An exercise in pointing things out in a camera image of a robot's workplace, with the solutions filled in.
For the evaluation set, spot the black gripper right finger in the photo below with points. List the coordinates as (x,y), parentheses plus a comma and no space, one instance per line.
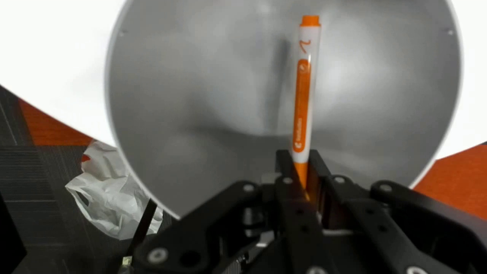
(385,222)

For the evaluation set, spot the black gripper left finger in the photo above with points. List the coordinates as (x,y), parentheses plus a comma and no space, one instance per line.
(291,217)

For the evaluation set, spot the orange and white marker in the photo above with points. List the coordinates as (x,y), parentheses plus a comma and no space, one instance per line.
(303,100)

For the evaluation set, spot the grey bowl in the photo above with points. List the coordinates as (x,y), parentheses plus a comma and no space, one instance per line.
(203,100)

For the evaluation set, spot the white plastic bag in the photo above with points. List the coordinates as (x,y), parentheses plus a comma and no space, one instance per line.
(108,194)

